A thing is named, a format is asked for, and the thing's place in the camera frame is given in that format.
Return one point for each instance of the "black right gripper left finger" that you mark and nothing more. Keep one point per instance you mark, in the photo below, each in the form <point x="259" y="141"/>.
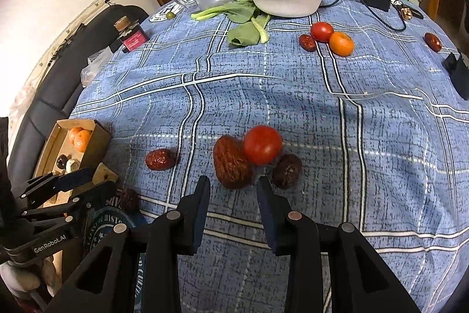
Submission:
<point x="194" y="209"/>

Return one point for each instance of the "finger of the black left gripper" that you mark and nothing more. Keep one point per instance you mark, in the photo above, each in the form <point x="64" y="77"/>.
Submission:
<point x="96" y="196"/>
<point x="49" y="184"/>

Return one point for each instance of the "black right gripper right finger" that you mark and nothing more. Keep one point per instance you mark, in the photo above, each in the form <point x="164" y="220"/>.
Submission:
<point x="274" y="211"/>

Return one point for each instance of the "dark date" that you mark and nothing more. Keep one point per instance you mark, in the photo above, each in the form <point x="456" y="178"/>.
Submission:
<point x="287" y="171"/>

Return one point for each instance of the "large wrinkled red date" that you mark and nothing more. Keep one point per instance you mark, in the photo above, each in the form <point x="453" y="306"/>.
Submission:
<point x="232" y="168"/>

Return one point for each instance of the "left hand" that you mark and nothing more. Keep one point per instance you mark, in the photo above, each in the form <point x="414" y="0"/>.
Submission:
<point x="21" y="281"/>

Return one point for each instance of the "cardboard tray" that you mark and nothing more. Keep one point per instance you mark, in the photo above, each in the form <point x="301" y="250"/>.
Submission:
<point x="58" y="150"/>

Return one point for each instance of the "red tomato centre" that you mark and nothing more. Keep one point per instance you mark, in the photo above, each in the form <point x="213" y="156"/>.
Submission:
<point x="262" y="144"/>

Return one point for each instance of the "red tomato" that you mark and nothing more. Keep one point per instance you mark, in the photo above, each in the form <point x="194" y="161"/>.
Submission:
<point x="321" y="31"/>
<point x="262" y="144"/>

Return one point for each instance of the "black sofa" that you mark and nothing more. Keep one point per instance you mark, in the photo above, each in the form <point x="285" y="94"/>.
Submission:
<point x="58" y="93"/>

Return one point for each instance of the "clear plastic bag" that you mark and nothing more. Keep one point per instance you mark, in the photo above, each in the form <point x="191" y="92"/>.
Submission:
<point x="95" y="63"/>

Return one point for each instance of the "blue plaid tablecloth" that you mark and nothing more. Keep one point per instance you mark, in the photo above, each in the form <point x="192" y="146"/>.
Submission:
<point x="382" y="135"/>

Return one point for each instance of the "red label jar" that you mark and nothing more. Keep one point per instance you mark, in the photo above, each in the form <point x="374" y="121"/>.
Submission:
<point x="130" y="33"/>

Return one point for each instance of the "small green olive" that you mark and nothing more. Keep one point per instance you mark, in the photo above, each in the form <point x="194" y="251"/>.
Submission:
<point x="170" y="15"/>

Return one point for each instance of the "far red tomato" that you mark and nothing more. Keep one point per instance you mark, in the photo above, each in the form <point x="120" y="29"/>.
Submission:
<point x="321" y="31"/>

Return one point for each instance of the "green leafy vegetable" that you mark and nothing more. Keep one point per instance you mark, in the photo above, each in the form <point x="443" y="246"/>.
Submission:
<point x="250" y="22"/>

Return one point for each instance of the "black device table edge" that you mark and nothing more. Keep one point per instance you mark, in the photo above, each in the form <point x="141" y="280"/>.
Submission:
<point x="457" y="67"/>

